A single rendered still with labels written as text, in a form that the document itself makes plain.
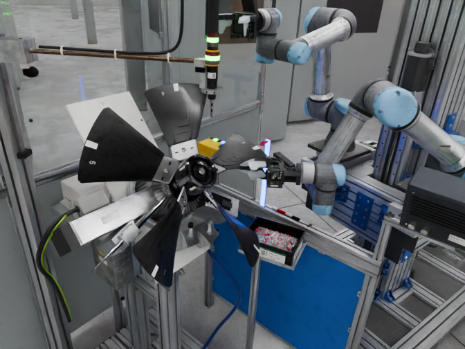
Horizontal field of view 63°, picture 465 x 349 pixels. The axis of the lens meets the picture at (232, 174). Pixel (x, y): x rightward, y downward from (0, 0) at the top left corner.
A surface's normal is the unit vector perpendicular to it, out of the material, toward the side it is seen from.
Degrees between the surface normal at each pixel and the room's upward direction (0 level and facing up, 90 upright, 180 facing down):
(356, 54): 90
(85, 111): 50
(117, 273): 90
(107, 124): 70
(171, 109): 46
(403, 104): 86
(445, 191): 15
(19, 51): 90
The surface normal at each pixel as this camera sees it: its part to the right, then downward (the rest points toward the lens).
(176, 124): -0.11, -0.28
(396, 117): -0.02, 0.40
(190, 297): 0.04, -0.88
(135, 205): 0.61, -0.32
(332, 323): -0.65, 0.33
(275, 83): 0.41, 0.44
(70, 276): 0.76, 0.33
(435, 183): -0.13, -0.76
